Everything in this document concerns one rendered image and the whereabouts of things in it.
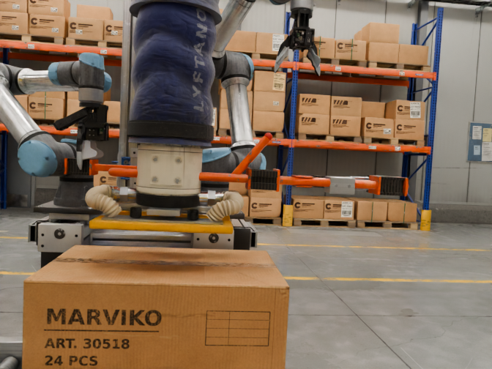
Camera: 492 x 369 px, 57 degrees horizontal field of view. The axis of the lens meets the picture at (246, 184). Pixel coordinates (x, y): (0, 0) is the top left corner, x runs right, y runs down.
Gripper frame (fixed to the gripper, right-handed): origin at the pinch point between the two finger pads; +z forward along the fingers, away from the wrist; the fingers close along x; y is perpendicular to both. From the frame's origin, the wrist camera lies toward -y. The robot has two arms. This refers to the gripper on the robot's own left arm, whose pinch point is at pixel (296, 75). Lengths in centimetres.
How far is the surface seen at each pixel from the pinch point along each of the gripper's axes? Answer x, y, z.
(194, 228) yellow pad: -32, 43, 46
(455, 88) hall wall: 535, -809, -145
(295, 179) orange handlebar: -5.7, 32.2, 33.3
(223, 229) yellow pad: -25, 43, 46
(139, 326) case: -43, 48, 68
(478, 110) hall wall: 593, -809, -102
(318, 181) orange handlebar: 0.5, 32.4, 33.4
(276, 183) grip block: -10.9, 33.1, 34.5
